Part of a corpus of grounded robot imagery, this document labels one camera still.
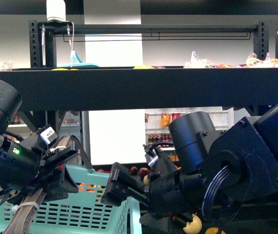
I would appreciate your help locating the black metal shelf rack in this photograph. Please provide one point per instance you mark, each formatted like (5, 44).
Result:
(42, 94)

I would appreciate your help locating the bagged fruit shelf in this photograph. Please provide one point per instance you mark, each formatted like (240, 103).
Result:
(197, 62)
(253, 61)

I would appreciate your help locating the blue basket on top shelf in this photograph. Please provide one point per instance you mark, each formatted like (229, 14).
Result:
(76, 62)

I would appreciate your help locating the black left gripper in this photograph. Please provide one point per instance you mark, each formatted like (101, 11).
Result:
(52, 177)

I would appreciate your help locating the white wall product shelf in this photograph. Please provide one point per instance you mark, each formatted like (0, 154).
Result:
(187, 132)

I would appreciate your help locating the white dome camera device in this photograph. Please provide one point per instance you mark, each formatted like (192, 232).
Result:
(55, 10)

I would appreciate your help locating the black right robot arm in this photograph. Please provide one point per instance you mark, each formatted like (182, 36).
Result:
(220, 170)

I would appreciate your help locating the white pear with stem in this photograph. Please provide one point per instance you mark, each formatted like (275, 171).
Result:
(193, 227)

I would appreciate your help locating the yellow fruit top shelf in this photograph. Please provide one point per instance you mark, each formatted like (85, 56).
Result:
(64, 69)

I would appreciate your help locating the yellow orange apple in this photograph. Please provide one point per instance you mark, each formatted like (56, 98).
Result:
(214, 230)

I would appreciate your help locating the bagged fruit middle top shelf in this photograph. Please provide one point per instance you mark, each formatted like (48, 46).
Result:
(197, 62)

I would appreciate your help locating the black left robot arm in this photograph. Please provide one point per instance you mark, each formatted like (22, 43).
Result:
(33, 170)

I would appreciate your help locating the green apple top shelf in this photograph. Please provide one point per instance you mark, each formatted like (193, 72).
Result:
(143, 66)

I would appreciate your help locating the far dark red apple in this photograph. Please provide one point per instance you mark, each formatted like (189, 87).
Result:
(143, 172)

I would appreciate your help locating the bagged fruit right top shelf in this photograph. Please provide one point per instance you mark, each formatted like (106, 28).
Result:
(253, 61)

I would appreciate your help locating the teal plastic basket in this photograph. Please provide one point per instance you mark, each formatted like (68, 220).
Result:
(83, 212)

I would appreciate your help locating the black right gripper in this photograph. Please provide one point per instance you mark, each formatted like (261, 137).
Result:
(159, 191)

